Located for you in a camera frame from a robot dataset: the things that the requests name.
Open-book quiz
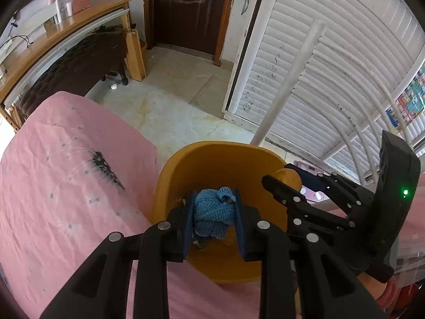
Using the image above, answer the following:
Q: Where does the blue knitted cloth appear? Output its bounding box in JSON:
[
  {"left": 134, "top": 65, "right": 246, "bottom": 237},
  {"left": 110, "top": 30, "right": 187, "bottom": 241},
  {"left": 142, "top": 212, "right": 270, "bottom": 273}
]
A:
[{"left": 193, "top": 187, "right": 237, "bottom": 240}]

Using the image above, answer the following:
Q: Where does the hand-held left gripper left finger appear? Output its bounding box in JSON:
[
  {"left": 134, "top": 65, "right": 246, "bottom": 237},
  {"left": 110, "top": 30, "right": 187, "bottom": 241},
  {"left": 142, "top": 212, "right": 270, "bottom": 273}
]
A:
[{"left": 40, "top": 191, "right": 196, "bottom": 319}]

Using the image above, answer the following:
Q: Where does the yellow plastic bin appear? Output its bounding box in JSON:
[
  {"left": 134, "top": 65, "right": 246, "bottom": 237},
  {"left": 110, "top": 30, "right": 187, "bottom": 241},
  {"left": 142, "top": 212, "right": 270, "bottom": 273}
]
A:
[{"left": 152, "top": 141, "right": 303, "bottom": 284}]

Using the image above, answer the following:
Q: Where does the dark tufted bench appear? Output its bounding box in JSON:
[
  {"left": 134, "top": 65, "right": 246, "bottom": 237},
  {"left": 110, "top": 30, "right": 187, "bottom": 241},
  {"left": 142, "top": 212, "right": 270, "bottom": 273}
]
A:
[{"left": 16, "top": 31, "right": 128, "bottom": 117}]

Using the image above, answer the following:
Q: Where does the person's right forearm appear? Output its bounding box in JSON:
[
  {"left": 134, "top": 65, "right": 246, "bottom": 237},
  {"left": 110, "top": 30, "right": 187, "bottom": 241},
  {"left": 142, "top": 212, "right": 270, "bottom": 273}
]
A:
[{"left": 360, "top": 272, "right": 404, "bottom": 316}]

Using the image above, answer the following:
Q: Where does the pink tablecloth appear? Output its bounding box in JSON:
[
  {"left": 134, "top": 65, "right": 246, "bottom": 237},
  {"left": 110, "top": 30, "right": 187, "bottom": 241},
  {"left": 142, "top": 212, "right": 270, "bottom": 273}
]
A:
[{"left": 0, "top": 91, "right": 299, "bottom": 319}]

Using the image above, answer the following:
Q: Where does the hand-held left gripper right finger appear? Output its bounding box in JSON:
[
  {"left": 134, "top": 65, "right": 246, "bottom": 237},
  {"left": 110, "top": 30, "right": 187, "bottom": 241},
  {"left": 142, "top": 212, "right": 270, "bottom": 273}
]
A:
[{"left": 232, "top": 189, "right": 387, "bottom": 319}]

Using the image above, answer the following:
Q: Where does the white louvered closet door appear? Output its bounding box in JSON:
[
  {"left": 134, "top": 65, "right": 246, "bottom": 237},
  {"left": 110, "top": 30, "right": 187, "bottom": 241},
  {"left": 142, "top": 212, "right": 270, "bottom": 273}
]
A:
[{"left": 223, "top": 0, "right": 425, "bottom": 173}]

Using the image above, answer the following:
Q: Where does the white plastic pole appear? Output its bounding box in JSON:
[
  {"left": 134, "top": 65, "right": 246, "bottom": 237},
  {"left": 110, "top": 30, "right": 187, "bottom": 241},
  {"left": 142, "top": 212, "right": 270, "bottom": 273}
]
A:
[{"left": 250, "top": 20, "right": 328, "bottom": 148}]

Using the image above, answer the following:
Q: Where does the colourful cartoon poster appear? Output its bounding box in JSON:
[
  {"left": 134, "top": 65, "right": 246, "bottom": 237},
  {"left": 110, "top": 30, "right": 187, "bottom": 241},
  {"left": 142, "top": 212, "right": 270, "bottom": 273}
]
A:
[{"left": 385, "top": 73, "right": 425, "bottom": 128}]

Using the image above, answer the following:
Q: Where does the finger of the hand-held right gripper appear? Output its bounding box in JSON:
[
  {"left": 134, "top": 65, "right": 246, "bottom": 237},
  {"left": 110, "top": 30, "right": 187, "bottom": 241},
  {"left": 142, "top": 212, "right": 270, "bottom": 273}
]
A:
[
  {"left": 262, "top": 174, "right": 357, "bottom": 240},
  {"left": 284, "top": 163, "right": 377, "bottom": 218}
]

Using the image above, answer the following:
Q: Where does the wooden desk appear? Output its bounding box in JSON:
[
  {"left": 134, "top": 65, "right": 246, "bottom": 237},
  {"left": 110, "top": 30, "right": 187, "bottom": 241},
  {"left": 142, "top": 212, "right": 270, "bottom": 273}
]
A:
[{"left": 0, "top": 0, "right": 147, "bottom": 133}]

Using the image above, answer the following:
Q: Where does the dark brown door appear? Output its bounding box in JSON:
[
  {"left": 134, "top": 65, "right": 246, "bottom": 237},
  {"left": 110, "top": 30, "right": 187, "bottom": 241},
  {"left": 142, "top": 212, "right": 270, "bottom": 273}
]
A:
[{"left": 143, "top": 0, "right": 240, "bottom": 65}]

